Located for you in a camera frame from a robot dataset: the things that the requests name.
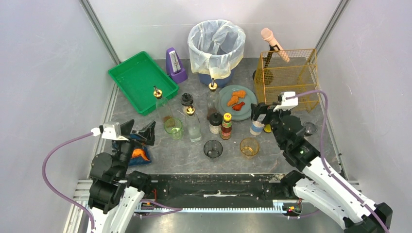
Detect green glass cup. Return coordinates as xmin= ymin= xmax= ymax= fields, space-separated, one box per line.
xmin=164 ymin=117 xmax=183 ymax=140

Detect spice jar black lid powder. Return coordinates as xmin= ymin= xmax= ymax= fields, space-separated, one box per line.
xmin=181 ymin=93 xmax=194 ymax=114

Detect orange fried chicken piece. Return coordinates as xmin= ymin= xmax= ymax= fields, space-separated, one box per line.
xmin=227 ymin=90 xmax=246 ymax=106

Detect red fried chicken piece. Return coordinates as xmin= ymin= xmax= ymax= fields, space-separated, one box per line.
xmin=232 ymin=101 xmax=245 ymax=111

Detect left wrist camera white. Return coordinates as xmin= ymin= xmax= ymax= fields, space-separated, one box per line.
xmin=90 ymin=121 xmax=129 ymax=141

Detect amber glass cup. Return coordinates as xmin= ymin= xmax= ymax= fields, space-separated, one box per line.
xmin=240 ymin=137 xmax=260 ymax=157

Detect clear glass oil bottle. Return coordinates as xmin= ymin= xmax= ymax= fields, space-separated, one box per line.
xmin=185 ymin=105 xmax=202 ymax=142

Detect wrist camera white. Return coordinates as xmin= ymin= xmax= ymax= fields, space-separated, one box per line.
xmin=273 ymin=91 xmax=298 ymax=112
xmin=90 ymin=121 xmax=129 ymax=141

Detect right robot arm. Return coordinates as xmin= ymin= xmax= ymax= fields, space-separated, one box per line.
xmin=251 ymin=103 xmax=393 ymax=233

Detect yellow wire basket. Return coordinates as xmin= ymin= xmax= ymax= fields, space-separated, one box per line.
xmin=254 ymin=49 xmax=319 ymax=104

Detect grey round plate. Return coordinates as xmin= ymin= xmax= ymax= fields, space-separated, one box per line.
xmin=217 ymin=85 xmax=258 ymax=121

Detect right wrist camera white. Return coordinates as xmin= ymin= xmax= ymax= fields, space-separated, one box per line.
xmin=273 ymin=91 xmax=298 ymax=112

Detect glass oil bottle amber residue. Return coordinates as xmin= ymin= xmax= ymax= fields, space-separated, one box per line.
xmin=153 ymin=86 xmax=173 ymax=123

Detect spice jar black lid beans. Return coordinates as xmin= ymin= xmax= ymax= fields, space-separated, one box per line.
xmin=209 ymin=113 xmax=223 ymax=134

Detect white blue canister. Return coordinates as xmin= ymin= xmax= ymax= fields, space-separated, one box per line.
xmin=250 ymin=121 xmax=265 ymax=136

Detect dark grey glass cup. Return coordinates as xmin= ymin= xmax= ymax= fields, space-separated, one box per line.
xmin=203 ymin=140 xmax=223 ymax=159

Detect white cable duct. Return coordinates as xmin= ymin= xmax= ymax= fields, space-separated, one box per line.
xmin=134 ymin=200 xmax=302 ymax=216

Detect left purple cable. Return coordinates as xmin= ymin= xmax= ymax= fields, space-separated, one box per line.
xmin=42 ymin=132 xmax=96 ymax=233

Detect purple metronome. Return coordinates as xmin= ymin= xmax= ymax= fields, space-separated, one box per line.
xmin=166 ymin=48 xmax=188 ymax=84

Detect spice jar right side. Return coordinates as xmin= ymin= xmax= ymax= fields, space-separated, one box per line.
xmin=303 ymin=121 xmax=317 ymax=136

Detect red sauce bottle yellow cap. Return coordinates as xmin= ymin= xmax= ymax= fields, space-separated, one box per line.
xmin=221 ymin=113 xmax=232 ymax=140

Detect glass oil bottle dark liquid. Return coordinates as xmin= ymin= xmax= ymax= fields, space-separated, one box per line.
xmin=206 ymin=78 xmax=220 ymax=120

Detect blue trash bin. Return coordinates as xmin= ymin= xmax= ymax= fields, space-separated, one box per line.
xmin=198 ymin=71 xmax=235 ymax=88

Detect green plastic tray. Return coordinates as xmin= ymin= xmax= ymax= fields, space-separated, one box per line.
xmin=108 ymin=51 xmax=179 ymax=116

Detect blue snack bag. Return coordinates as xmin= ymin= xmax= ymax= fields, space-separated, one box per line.
xmin=128 ymin=131 xmax=153 ymax=167

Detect small yellow oil bottle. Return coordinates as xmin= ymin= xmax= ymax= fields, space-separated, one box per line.
xmin=263 ymin=124 xmax=272 ymax=133

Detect white plastic bin liner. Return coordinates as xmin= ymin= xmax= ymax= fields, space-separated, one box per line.
xmin=187 ymin=19 xmax=246 ymax=79

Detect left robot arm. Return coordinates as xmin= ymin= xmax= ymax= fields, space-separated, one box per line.
xmin=87 ymin=119 xmax=156 ymax=233

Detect black microphone stand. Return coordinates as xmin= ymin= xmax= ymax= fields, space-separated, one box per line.
xmin=252 ymin=45 xmax=279 ymax=85

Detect beige microphone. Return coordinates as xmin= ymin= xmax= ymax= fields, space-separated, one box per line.
xmin=260 ymin=28 xmax=290 ymax=63

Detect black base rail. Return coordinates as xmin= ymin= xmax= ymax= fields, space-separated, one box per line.
xmin=146 ymin=173 xmax=299 ymax=208

